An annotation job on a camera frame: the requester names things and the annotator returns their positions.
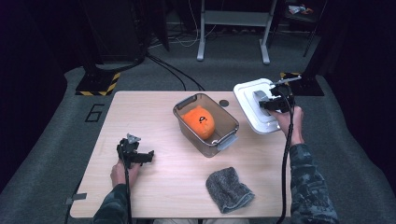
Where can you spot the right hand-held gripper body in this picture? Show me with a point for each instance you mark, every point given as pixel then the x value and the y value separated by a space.
pixel 281 98

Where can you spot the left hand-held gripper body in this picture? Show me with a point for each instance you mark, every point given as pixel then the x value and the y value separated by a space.
pixel 127 149

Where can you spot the white container lid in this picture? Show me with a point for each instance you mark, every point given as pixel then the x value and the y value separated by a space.
pixel 249 105

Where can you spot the clear grey storage box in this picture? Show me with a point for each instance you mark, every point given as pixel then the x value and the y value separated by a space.
pixel 227 124

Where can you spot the orange plush toy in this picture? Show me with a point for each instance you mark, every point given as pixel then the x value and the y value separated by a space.
pixel 199 123

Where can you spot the grey fuzzy towel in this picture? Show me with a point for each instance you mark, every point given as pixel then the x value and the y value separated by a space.
pixel 229 189

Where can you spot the person's left hand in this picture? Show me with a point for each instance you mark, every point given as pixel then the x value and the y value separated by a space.
pixel 120 175

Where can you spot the person's right hand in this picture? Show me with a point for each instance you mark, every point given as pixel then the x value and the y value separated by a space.
pixel 289 124

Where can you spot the round table grommet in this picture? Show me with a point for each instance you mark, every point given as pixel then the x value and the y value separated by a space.
pixel 223 103

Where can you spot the grey tape tab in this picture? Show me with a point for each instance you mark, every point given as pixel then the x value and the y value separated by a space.
pixel 76 198

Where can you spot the black metal rack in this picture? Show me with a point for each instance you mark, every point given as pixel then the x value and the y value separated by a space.
pixel 314 31

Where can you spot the white metal stand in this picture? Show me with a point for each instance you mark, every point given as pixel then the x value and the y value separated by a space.
pixel 236 18

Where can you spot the dark curtain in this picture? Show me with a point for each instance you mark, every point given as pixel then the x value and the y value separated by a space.
pixel 28 77
pixel 364 62

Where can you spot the small colourful object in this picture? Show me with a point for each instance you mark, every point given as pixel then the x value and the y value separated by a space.
pixel 299 9

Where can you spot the black equipment cabinet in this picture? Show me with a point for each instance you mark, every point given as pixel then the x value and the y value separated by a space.
pixel 118 31

